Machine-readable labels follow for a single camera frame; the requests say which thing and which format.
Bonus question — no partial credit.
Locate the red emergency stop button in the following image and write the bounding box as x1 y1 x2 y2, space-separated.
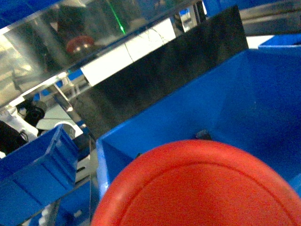
91 140 301 226

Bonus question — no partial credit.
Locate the black back panel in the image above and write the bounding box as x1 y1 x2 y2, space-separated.
71 6 248 138

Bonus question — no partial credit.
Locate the blue target bin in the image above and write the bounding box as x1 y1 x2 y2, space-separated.
96 49 301 197

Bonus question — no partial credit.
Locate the blue side bin left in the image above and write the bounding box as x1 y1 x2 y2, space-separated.
0 125 78 226

